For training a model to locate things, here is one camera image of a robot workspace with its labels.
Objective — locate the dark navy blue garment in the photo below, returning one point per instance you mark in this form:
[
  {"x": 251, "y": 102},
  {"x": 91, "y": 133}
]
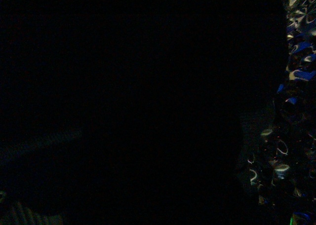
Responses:
[{"x": 127, "y": 112}]

